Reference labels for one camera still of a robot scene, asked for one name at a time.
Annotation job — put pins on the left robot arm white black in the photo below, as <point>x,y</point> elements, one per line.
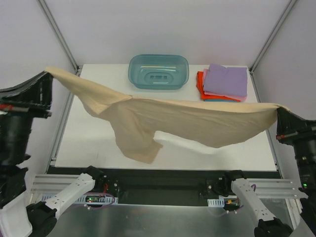
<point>34,220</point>

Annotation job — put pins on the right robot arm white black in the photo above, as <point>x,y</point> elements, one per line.
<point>267,224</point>

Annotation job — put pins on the left white cable duct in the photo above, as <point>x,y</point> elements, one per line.
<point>96,200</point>

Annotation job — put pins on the orange folded t shirt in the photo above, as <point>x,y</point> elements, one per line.
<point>200,89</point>

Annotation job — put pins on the aluminium frame post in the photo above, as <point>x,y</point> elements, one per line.
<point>273,34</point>
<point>58,34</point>

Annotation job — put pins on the white cable duct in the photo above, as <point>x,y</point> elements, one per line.
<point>96,200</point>
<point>218,203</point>

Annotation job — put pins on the beige t shirt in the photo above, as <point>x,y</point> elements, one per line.
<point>135,120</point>

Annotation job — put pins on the pink folded t shirt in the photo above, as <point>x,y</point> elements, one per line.
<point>205,71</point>

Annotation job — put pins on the left aluminium frame post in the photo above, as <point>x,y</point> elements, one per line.
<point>58,34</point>

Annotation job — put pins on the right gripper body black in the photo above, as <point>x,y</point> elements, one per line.
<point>296,136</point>

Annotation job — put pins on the teal plastic tub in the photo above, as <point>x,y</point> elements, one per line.
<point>159,72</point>

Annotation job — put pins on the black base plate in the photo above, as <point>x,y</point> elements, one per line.
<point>168,187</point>

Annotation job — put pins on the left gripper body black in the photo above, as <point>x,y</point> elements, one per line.
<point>23,106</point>

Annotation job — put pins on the purple folded t shirt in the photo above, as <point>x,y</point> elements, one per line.
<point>226,80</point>

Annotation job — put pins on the right aluminium frame post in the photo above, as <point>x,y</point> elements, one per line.
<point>273,34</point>

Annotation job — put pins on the teal folded t shirt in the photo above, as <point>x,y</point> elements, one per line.
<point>213,100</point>

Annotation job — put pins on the aluminium front rail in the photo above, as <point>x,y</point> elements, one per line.
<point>265,188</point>

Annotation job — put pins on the right white cable duct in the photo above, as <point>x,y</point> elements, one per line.
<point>218,203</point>

